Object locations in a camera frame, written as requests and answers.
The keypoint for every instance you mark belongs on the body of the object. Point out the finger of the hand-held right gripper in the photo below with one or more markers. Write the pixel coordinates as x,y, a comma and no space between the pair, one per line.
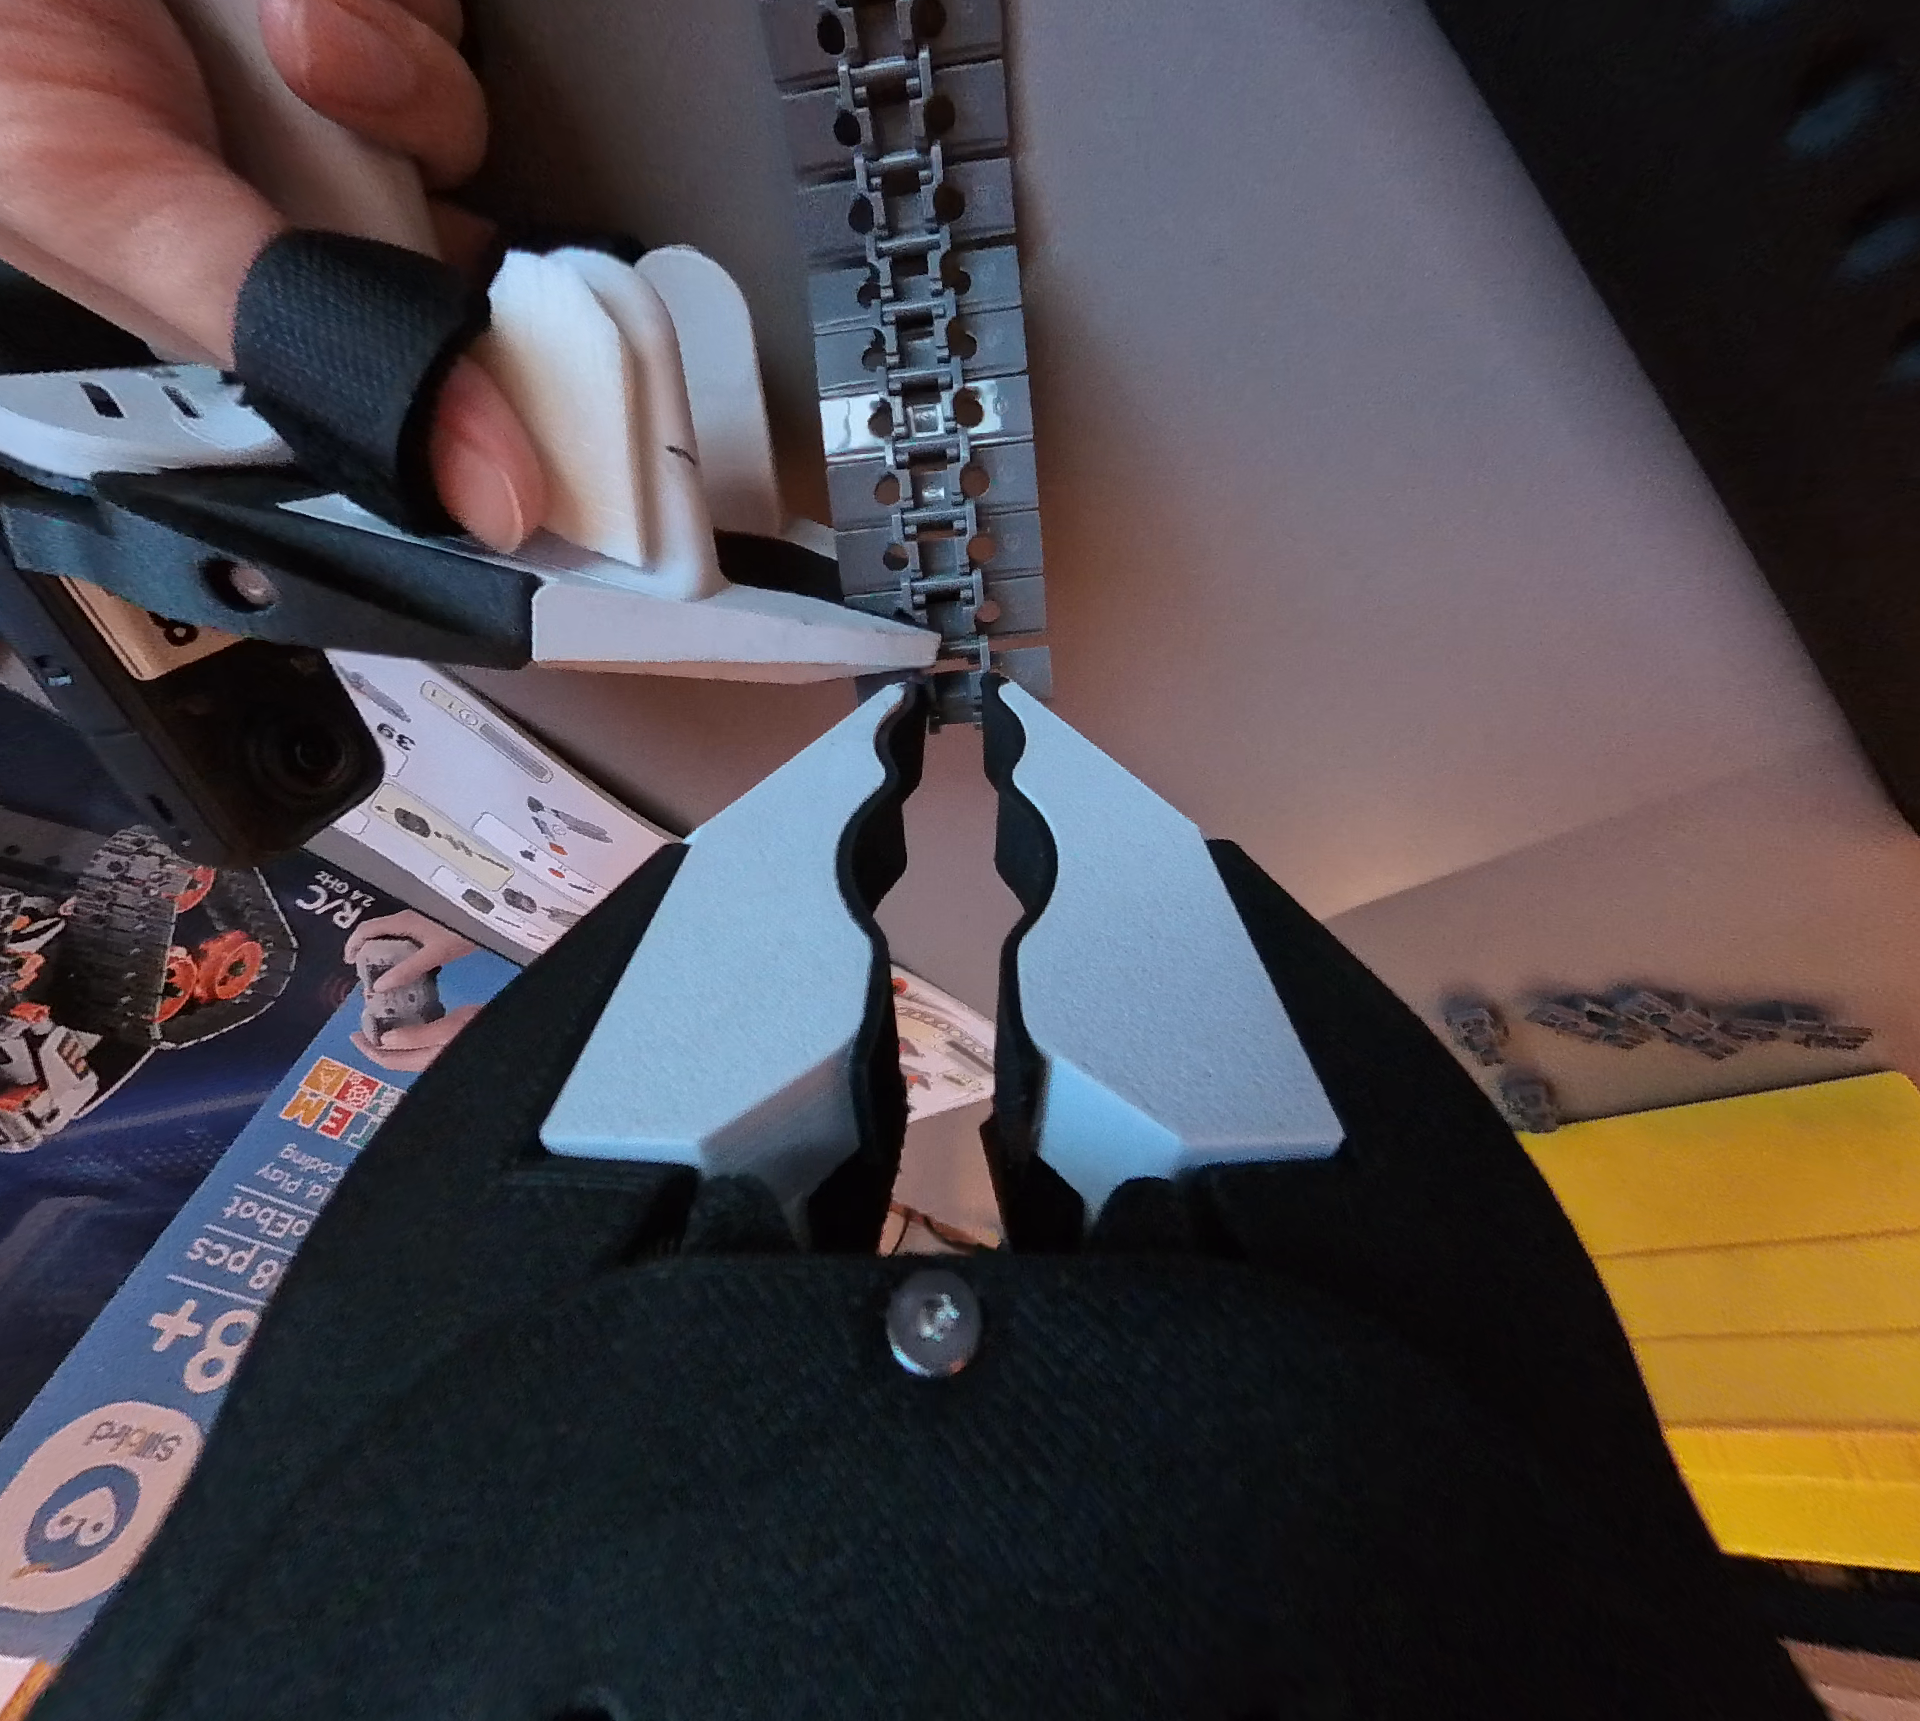
779,560
675,633

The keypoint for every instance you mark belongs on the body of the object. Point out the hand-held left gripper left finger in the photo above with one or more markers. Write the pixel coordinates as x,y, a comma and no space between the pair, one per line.
721,1001

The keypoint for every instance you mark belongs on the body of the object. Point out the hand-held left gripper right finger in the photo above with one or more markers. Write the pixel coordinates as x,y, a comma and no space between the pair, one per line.
1185,1001

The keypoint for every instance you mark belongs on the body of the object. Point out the grey desk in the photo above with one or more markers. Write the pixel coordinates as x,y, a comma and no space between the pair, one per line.
1279,476

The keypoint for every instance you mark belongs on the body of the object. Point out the person's right hand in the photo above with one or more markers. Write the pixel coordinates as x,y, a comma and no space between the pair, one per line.
90,102

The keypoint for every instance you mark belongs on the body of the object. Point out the open instruction booklet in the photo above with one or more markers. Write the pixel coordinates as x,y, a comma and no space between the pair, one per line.
493,822

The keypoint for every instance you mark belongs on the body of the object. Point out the cluster of black track links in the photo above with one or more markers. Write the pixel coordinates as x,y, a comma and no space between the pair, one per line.
1647,1014

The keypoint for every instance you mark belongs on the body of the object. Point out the blue toy box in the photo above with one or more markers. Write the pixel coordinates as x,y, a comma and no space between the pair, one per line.
148,1226

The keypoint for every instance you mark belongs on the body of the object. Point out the yellow plastic bin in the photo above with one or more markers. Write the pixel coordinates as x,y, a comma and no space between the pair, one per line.
1720,1302

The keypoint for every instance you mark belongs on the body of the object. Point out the black perforated panel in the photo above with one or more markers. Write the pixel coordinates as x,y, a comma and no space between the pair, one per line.
1647,175

